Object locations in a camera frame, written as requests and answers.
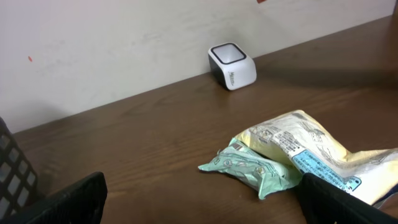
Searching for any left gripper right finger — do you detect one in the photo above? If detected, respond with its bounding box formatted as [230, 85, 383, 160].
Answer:
[296, 173, 397, 224]

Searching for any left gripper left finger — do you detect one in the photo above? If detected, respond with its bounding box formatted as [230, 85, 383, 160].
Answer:
[1, 172, 108, 224]

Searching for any cream snack bag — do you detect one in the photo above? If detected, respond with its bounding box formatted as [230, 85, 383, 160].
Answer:
[235, 110, 397, 205]

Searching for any teal snack packet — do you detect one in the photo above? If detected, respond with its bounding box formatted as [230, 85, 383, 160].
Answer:
[198, 138, 302, 200]

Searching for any white barcode scanner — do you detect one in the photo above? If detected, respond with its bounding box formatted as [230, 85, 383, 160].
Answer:
[208, 42, 257, 91]

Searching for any grey plastic mesh basket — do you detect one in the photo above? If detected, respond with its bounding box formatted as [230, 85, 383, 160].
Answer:
[1, 120, 38, 219]

